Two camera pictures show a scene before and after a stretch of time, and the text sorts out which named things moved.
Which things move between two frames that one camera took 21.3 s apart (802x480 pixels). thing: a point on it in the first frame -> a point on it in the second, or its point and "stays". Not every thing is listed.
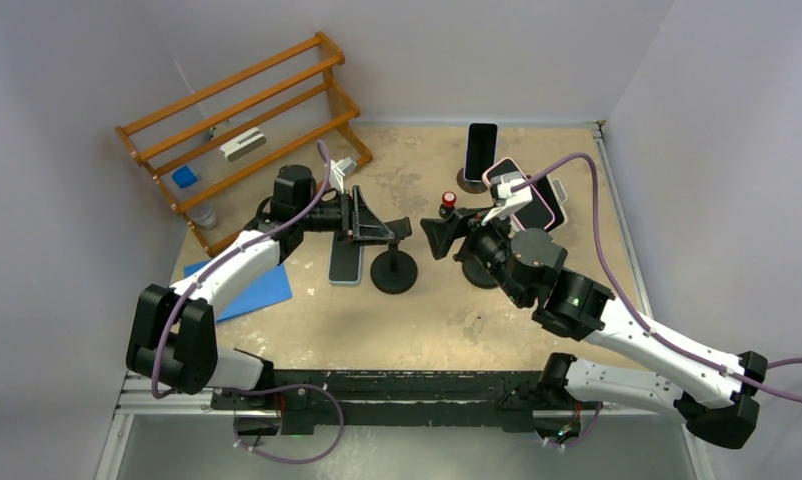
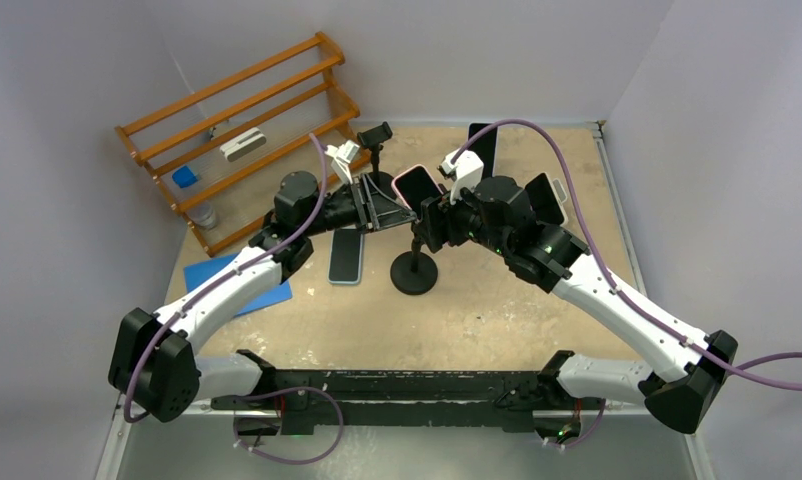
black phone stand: [479, 273] -> [414, 272]
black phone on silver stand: [545, 186] stays
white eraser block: [242, 145] stays
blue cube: [184, 176] stays
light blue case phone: [345, 262] stays
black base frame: [404, 403] stays
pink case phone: [535, 215] -> [414, 186]
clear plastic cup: [203, 215] stays
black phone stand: [394, 271] -> [378, 183]
